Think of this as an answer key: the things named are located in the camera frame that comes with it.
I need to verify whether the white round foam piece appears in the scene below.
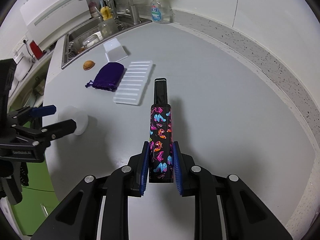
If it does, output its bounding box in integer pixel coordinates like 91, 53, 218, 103
57, 106, 88, 136

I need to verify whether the purple velvet pouch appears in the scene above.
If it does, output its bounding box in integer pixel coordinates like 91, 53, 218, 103
85, 62, 124, 92

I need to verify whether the white ribbed plastic tray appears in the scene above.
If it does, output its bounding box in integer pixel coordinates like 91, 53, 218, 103
113, 61, 153, 106

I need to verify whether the black patterned spray bottle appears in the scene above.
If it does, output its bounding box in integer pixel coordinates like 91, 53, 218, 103
149, 78, 174, 184

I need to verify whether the steel kitchen sink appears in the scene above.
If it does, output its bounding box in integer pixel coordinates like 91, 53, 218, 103
61, 14, 151, 69

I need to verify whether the red electric kettle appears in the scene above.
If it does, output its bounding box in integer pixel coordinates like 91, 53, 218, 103
29, 40, 47, 60

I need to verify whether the brown walnut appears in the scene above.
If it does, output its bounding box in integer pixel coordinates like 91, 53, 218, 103
83, 60, 95, 70

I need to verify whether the white square plastic box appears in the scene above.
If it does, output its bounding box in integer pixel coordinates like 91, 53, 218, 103
103, 38, 128, 62

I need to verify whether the white countertop appliance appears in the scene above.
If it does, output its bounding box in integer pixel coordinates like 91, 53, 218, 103
20, 0, 91, 50

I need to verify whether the yellow sponge holder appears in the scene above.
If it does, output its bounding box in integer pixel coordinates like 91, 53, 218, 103
100, 6, 113, 21

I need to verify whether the chrome faucet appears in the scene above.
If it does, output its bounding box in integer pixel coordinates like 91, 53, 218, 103
127, 0, 140, 25

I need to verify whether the clear hand soap bottle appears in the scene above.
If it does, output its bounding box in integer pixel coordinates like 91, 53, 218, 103
150, 0, 172, 24

